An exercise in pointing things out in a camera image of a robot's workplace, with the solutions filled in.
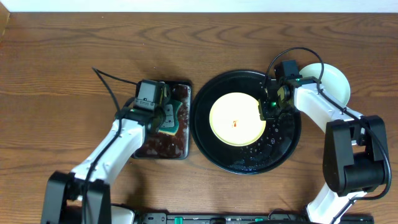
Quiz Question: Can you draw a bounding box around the metal water tray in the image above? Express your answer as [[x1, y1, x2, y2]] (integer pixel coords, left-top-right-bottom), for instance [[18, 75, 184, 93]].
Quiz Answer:
[[133, 84, 191, 159]]

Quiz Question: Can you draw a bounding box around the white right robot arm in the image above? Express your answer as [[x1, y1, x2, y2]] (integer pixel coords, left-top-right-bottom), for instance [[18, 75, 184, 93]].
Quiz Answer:
[[259, 76, 392, 223]]

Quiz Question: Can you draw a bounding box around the black rectangular tray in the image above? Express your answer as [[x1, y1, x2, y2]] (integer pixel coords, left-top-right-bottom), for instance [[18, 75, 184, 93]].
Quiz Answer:
[[129, 80, 193, 161]]

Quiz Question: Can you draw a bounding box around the green scrub sponge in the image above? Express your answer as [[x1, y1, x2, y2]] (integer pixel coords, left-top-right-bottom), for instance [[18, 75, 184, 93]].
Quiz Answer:
[[159, 100, 182, 136]]

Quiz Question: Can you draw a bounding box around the round black tray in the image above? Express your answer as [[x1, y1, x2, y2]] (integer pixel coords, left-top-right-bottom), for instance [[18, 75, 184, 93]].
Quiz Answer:
[[190, 70, 302, 175]]

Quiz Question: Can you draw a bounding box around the pale green plate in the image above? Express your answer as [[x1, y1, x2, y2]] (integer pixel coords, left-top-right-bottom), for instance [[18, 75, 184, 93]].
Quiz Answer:
[[299, 63, 351, 106]]

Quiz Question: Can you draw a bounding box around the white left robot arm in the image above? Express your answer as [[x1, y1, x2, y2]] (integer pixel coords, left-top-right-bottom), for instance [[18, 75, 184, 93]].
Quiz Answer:
[[41, 99, 180, 223]]

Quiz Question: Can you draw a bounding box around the yellow plate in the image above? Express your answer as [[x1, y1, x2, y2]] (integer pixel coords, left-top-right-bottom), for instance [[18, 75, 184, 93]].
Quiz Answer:
[[209, 92, 266, 147]]

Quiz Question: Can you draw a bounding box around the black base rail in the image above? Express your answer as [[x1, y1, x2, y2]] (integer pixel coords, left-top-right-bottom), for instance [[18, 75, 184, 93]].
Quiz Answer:
[[108, 203, 376, 224]]

